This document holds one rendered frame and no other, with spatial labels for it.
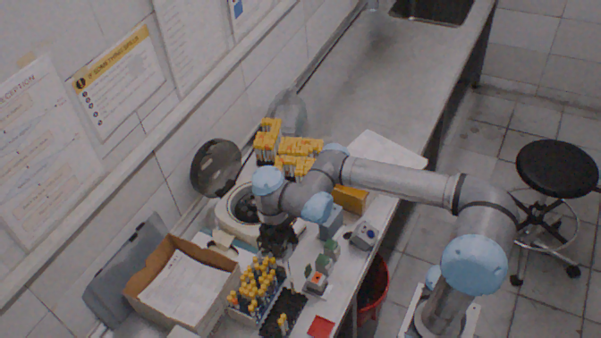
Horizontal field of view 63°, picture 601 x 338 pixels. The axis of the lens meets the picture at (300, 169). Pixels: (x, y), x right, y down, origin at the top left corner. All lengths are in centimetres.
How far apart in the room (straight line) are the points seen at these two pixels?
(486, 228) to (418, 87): 145
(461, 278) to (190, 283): 95
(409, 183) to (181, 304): 87
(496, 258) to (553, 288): 188
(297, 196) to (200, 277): 66
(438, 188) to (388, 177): 11
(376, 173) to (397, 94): 121
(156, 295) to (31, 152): 65
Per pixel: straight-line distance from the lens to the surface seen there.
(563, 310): 281
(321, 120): 220
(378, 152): 203
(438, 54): 259
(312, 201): 111
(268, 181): 114
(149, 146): 155
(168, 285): 171
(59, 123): 132
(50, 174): 136
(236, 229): 171
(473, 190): 108
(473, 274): 100
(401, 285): 269
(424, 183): 111
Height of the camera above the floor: 233
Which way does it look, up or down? 47 degrees down
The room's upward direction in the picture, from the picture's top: 7 degrees counter-clockwise
